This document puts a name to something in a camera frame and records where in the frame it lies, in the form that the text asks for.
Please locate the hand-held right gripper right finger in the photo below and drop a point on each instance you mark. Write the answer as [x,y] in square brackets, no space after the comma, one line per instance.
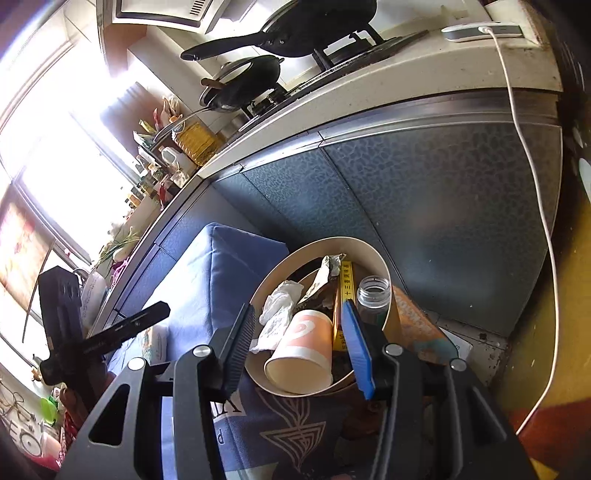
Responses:
[358,350]

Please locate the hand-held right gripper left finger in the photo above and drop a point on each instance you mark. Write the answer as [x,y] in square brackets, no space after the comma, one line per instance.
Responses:
[240,346]

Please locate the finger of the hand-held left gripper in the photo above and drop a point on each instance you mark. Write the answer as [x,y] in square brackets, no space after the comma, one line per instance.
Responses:
[129,325]

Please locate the white tissue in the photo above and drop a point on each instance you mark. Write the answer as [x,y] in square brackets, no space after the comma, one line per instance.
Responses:
[277,314]

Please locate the clear glass jar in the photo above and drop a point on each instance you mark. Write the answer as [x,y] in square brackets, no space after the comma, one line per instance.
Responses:
[374,300]

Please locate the pink paper cup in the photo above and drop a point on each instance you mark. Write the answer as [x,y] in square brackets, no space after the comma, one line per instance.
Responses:
[304,341]

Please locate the yellow box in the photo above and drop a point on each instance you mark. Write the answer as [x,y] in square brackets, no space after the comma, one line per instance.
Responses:
[346,286]

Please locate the foil wrapper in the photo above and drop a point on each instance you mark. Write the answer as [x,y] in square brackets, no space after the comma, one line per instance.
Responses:
[323,277]

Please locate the round beige trash bin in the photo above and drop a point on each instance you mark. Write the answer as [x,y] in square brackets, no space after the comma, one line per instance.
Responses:
[300,254]

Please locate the white tissue packet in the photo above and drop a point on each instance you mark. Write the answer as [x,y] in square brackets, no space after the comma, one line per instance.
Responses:
[157,344]

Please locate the purple cloth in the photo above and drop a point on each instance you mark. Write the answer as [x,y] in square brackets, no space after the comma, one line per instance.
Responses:
[118,271]

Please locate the orange printed cardboard box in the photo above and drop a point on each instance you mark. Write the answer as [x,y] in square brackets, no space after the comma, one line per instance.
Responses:
[415,323]

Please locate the blue patterned tablecloth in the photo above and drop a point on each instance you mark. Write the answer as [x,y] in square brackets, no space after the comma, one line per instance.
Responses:
[217,277]

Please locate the green onions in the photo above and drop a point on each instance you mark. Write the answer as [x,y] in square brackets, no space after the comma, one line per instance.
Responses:
[120,244]

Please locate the green plastic item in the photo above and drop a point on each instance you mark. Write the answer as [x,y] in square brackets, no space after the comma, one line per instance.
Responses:
[48,408]

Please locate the white paper sheet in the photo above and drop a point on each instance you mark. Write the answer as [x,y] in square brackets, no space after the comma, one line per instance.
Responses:
[457,344]

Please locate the row of condiment bottles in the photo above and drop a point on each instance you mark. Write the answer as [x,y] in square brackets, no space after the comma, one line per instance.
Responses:
[152,175]

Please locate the kitchen window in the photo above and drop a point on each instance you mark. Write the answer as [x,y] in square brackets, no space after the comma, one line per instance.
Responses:
[55,161]

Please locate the white plastic jug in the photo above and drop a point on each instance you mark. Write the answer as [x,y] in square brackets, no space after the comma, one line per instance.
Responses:
[178,161]

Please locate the blue kitchen counter cabinet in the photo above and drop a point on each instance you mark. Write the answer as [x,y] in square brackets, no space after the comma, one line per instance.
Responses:
[415,184]

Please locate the yellow cooking oil bottle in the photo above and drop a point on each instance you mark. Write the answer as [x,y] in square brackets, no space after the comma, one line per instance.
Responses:
[198,141]

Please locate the black wok with lid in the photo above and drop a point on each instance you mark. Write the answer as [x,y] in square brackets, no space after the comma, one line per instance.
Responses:
[249,78]

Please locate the gas stove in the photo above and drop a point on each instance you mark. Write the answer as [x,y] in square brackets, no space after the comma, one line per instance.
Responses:
[351,55]

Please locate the steel range hood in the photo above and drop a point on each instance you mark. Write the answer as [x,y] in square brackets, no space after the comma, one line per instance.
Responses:
[157,11]

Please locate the white charger device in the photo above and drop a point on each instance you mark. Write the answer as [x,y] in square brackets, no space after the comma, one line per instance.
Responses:
[461,32]

